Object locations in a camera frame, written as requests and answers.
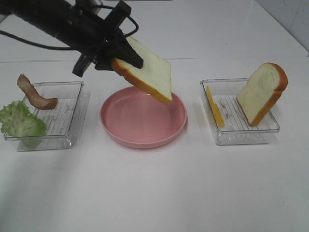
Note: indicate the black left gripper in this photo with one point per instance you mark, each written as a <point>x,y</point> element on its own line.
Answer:
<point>101,39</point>

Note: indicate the bread slice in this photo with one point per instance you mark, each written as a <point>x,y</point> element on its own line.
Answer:
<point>153,78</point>
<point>262,91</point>

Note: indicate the brown bacon strip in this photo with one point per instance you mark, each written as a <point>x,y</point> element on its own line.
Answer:
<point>33,96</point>

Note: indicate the green lettuce leaf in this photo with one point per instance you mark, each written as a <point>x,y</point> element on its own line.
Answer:
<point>18,121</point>

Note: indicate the yellow cheese slice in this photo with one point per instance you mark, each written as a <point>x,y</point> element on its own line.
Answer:
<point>215,109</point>

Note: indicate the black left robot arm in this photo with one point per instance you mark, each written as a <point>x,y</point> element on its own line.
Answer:
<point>51,16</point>

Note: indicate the pink round plate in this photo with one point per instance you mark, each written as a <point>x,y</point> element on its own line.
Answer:
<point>135,119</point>

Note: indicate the clear plastic tray left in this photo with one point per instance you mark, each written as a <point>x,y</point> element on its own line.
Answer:
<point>64,124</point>

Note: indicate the clear plastic tray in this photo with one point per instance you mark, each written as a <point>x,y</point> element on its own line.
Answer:
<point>64,124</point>
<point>236,130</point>

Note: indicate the clear plastic tray right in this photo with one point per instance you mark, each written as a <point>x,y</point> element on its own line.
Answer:
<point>236,130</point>

